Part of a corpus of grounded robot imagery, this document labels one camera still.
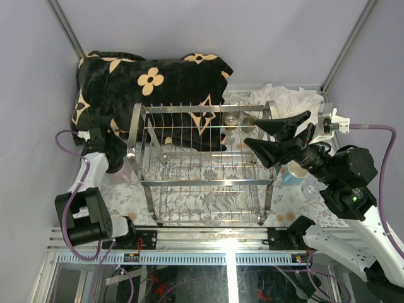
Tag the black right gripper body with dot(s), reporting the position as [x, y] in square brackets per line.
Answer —
[312, 156]

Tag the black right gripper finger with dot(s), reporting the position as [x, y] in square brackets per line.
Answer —
[272, 153]
[283, 128]

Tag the light blue mug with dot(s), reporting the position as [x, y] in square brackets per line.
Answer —
[293, 174]

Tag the clear glass tumbler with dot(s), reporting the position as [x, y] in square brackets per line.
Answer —
[310, 188]

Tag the olive beige mug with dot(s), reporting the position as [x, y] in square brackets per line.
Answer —
[248, 124]

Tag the stainless steel dish rack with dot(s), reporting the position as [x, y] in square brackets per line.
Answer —
[183, 185]

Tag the pink mug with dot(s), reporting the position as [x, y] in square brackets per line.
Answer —
[120, 175]

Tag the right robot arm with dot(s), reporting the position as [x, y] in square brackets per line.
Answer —
[346, 175]

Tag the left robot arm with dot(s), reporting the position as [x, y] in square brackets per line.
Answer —
[82, 211]

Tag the white crumpled cloth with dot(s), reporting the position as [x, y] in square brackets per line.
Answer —
[288, 102]

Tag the floral patterned table mat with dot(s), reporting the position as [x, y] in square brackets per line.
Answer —
[287, 202]

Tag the black floral plush blanket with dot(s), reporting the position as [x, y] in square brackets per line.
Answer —
[110, 84]

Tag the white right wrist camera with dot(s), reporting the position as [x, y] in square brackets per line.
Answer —
[329, 123]

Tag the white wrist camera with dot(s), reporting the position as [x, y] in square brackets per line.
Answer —
[329, 123]
[94, 138]

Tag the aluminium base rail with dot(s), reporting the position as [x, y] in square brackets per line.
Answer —
[207, 246]

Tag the right aluminium frame post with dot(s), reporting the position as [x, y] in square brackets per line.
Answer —
[355, 32]

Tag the aluminium frame post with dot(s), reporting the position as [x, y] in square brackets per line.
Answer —
[64, 23]
[355, 32]

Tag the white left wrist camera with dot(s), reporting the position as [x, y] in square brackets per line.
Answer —
[94, 138]

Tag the left aluminium frame post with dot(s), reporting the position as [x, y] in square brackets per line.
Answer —
[64, 23]

